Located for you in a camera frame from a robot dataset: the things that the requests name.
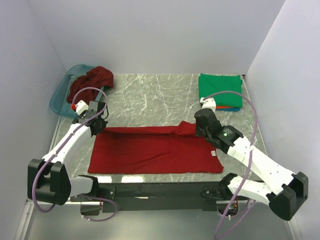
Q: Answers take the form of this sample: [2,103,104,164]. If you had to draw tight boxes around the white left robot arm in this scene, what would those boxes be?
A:
[27,100,108,206]

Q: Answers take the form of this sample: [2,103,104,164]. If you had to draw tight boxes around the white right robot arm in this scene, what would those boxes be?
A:
[194,108,309,221]

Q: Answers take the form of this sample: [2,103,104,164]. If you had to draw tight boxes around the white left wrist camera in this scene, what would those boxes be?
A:
[71,100,89,116]

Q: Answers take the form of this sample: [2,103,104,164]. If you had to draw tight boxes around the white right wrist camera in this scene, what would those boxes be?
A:
[199,97,217,112]

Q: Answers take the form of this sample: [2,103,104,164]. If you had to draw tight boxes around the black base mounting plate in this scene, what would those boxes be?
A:
[69,181,253,216]

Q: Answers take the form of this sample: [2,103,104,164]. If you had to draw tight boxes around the orange folded t shirt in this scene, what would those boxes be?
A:
[216,105,238,111]

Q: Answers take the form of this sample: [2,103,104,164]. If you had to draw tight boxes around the blue transparent plastic bin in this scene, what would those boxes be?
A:
[50,64,95,119]

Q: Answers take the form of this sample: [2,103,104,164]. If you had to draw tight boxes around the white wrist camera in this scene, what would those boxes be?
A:
[199,97,217,112]
[71,100,89,116]

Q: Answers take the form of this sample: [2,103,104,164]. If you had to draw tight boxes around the bright red t shirt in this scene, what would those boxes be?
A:
[87,121,224,175]

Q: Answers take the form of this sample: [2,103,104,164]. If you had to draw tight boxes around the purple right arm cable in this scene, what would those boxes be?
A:
[201,91,258,240]

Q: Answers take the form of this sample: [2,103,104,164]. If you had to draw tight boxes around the dark red t shirt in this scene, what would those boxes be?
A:
[66,66,114,104]

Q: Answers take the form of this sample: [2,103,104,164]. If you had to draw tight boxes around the green folded t shirt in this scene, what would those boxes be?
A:
[198,73,243,108]

